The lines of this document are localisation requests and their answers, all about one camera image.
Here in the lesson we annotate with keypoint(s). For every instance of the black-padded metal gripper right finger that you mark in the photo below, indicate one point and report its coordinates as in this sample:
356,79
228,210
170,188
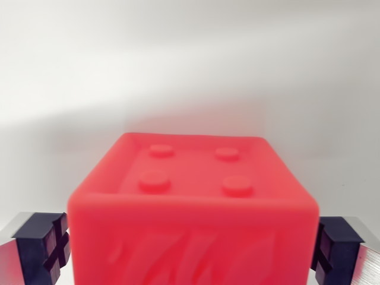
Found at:
344,252

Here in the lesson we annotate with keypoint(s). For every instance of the black-padded metal gripper left finger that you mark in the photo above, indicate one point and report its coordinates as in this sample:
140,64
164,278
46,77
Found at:
29,252

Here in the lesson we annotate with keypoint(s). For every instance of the red studded cube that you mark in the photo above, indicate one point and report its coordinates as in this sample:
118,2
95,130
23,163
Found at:
193,213

